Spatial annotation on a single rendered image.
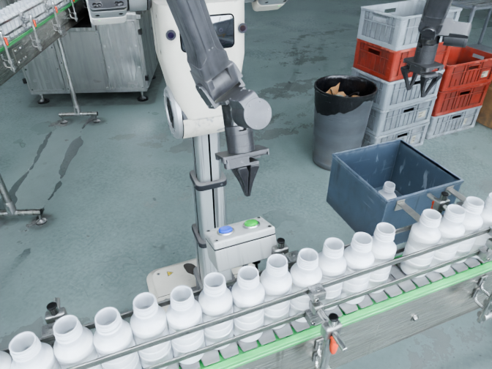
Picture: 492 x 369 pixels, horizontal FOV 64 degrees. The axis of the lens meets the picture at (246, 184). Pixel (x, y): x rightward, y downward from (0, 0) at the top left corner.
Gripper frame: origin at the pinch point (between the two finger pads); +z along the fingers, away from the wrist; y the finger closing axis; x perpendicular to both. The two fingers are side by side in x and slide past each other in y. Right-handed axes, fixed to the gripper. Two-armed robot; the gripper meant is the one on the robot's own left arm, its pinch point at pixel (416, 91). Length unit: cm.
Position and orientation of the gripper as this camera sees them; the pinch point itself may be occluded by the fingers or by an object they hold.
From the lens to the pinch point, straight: 135.4
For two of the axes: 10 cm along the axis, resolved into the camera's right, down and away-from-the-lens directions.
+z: 0.2, 8.2, 5.7
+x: -9.2, 2.3, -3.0
